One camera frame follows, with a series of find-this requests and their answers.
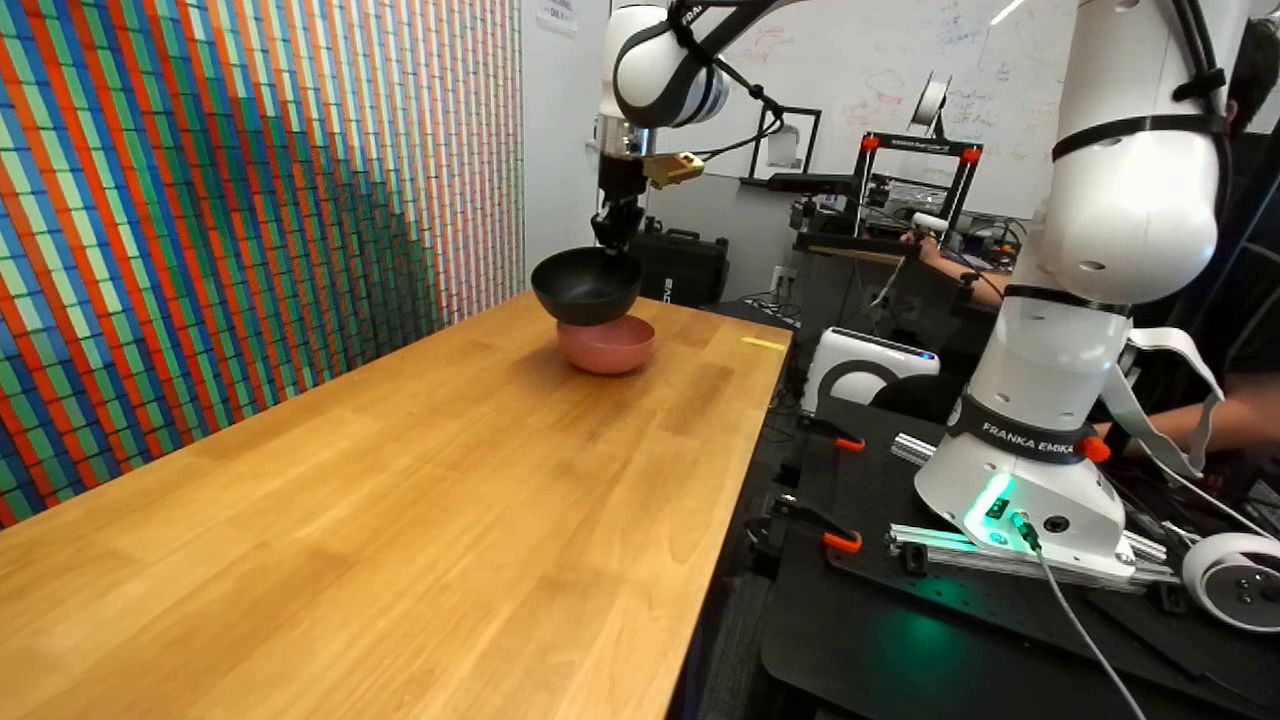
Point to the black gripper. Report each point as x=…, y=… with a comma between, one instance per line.
x=623, y=182

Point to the black bowl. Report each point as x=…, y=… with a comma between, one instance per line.
x=586, y=287

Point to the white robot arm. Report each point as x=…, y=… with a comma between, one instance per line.
x=1130, y=218

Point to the person forearm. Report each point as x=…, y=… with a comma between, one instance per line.
x=978, y=290

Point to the pink bowl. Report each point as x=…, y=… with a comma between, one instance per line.
x=604, y=349

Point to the framed picture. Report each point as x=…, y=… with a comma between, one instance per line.
x=784, y=140

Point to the white handheld device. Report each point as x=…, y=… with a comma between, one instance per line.
x=852, y=365

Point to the black framed 3D printer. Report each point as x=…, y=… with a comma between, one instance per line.
x=908, y=178

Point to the white round device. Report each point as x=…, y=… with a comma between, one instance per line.
x=1239, y=582

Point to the orange-handled clamp rear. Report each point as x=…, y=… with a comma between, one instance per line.
x=836, y=437

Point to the orange-handled clamp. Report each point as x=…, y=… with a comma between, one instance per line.
x=835, y=536
x=836, y=437

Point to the orange-handled clamp front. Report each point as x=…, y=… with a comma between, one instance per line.
x=835, y=536

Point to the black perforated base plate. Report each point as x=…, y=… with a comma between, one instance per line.
x=965, y=645

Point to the aluminium rail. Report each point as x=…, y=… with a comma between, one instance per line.
x=933, y=547

